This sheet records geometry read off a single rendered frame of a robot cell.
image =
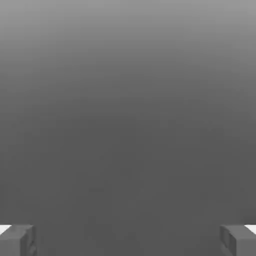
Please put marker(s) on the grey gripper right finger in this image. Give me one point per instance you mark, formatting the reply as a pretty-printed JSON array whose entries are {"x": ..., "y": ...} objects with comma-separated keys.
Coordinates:
[{"x": 240, "y": 241}]

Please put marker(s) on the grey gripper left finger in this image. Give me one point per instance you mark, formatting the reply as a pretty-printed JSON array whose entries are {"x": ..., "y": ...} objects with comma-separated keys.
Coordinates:
[{"x": 16, "y": 241}]

